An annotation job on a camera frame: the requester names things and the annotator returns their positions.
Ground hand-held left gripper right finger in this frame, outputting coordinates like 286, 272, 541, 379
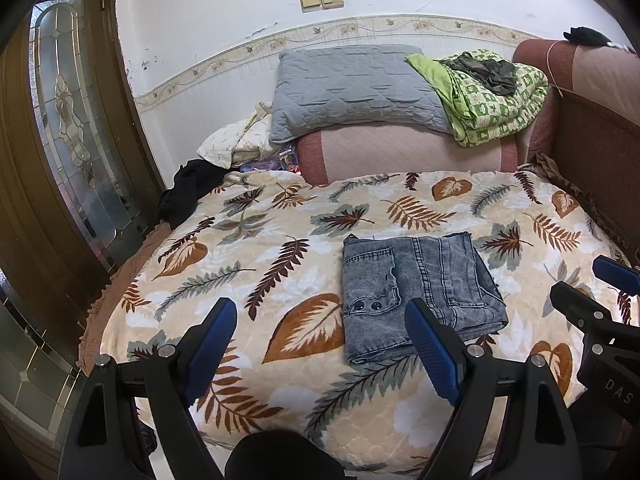
404, 297, 583, 480

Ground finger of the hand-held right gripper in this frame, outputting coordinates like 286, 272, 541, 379
549, 281, 618, 333
592, 255, 640, 297

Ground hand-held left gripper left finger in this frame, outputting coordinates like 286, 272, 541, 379
57, 297, 238, 480

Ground grey denim pants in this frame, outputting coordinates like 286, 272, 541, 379
341, 231, 509, 366

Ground brown sofa backrest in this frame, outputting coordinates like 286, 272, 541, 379
547, 92, 640, 256

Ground leaf print blanket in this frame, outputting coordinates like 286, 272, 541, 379
100, 170, 636, 476

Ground glass side panel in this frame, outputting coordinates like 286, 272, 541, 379
0, 267, 86, 441

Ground colourful plastic packet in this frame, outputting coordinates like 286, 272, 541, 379
240, 145, 303, 176

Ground pink bolster cushion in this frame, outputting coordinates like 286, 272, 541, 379
295, 125, 526, 186

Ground green patterned quilt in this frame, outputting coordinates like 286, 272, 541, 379
405, 49, 551, 147

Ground white floral cloth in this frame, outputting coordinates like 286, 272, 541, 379
196, 101, 281, 168

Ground small black cloth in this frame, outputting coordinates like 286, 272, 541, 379
564, 26, 613, 47

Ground dark olive cloth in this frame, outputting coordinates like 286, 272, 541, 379
437, 51, 518, 96

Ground wooden door with patterned glass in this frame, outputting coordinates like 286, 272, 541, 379
0, 0, 166, 321

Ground grey quilted pillow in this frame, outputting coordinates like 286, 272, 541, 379
269, 44, 453, 143

